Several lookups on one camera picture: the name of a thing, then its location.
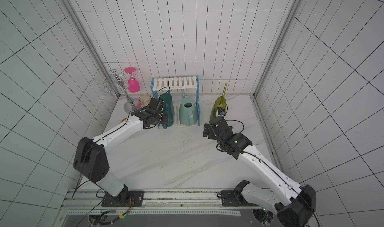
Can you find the olive green translucent watering can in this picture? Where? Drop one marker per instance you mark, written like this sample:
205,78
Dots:
220,102

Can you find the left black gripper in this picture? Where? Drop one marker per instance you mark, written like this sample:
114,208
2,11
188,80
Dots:
165,119

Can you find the amber translucent plastic cup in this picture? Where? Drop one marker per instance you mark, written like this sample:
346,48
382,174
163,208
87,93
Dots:
145,99

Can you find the aluminium mounting rail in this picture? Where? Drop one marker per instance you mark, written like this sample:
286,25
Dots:
160,201

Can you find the chrome glass holder stand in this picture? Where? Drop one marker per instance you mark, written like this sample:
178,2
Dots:
117,78

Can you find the pink upside-down wine glass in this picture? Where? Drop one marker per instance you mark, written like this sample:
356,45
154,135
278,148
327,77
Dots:
133,83

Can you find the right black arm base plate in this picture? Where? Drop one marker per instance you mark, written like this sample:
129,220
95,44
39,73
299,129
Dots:
232,199

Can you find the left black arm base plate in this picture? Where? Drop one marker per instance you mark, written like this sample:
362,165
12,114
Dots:
125,199

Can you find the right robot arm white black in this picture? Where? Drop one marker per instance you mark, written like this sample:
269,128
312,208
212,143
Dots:
293,204

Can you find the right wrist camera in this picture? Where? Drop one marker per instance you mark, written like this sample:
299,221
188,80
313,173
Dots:
221,111

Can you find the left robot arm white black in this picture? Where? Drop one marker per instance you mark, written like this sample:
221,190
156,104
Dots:
91,158

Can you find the dark teal watering can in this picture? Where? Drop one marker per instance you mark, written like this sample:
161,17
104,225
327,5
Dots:
168,110

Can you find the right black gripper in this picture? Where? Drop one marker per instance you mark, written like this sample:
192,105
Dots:
217,126

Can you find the mint green watering can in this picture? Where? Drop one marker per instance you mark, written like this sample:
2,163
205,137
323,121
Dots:
188,113

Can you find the white blue two-tier shelf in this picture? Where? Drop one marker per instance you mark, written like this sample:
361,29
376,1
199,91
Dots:
175,85

